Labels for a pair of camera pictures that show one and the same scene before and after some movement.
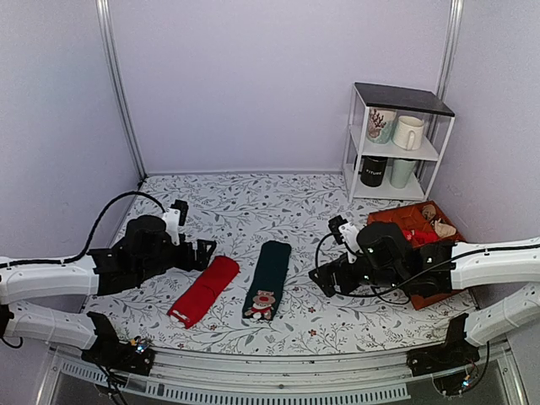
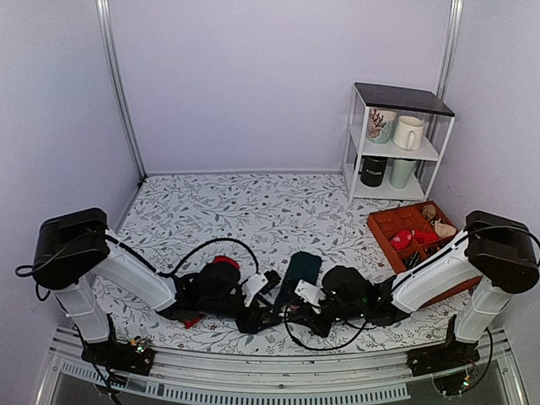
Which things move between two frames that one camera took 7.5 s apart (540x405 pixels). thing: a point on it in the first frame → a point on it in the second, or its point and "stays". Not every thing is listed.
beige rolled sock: (442, 229) stays
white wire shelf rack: (395, 142) stays
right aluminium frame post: (456, 13) stays
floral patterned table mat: (256, 296) stays
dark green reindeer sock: (268, 281) → (302, 266)
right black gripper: (347, 282) → (322, 328)
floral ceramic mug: (380, 125) stays
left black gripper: (202, 258) → (254, 320)
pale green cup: (401, 172) stays
